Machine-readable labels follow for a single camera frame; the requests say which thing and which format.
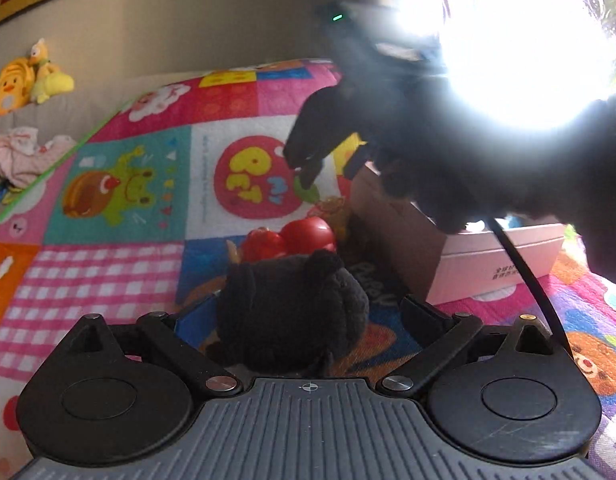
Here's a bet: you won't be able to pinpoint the black plush toy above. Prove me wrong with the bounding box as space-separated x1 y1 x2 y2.
206 249 370 377

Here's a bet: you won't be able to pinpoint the pink cardboard box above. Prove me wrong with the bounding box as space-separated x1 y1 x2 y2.
348 161 568 307

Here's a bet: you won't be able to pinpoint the colourful patchwork play mat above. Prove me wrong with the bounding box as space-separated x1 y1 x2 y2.
0 58 616 480

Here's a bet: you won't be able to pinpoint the pink crumpled clothes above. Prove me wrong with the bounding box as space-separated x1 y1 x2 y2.
0 127 77 188

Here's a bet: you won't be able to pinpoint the yellow plush duck toys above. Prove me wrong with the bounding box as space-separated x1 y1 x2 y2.
0 38 75 117

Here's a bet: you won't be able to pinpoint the black cable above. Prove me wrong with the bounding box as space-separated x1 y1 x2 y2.
485 216 575 361

